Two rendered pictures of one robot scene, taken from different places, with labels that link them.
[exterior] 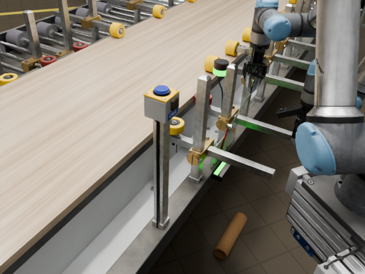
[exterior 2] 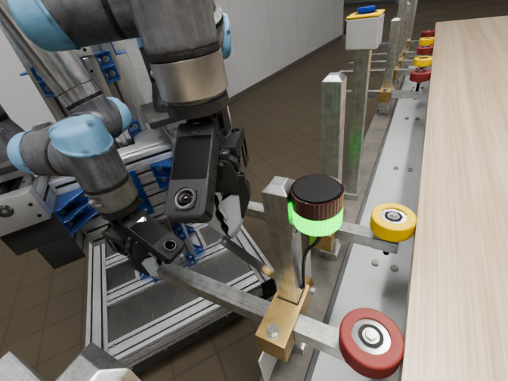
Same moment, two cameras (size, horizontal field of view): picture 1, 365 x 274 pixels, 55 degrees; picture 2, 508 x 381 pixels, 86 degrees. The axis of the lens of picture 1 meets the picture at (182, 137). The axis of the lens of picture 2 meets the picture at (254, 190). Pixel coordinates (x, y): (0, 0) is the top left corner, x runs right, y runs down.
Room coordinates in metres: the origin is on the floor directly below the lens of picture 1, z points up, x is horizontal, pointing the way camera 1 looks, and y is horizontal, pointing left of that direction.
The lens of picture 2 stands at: (1.53, -0.18, 1.29)
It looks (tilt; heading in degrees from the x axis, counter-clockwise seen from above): 36 degrees down; 186
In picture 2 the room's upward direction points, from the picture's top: 10 degrees counter-clockwise
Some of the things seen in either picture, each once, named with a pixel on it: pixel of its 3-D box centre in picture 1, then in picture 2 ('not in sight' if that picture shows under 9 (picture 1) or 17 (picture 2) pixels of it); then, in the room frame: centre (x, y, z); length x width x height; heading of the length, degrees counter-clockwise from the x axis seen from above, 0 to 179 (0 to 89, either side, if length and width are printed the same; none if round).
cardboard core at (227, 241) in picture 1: (231, 234); not in sight; (1.29, -0.31, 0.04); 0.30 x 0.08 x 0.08; 152
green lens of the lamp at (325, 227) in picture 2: (220, 70); (317, 212); (1.27, -0.14, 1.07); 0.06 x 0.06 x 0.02
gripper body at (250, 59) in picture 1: (257, 59); (210, 141); (1.21, -0.26, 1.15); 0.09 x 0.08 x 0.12; 172
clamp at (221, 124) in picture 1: (226, 117); (289, 311); (1.27, -0.19, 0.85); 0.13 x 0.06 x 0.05; 152
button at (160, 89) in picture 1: (162, 91); (366, 11); (0.80, 0.06, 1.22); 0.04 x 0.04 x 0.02
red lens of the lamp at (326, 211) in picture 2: (221, 64); (316, 196); (1.27, -0.14, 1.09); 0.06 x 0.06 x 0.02
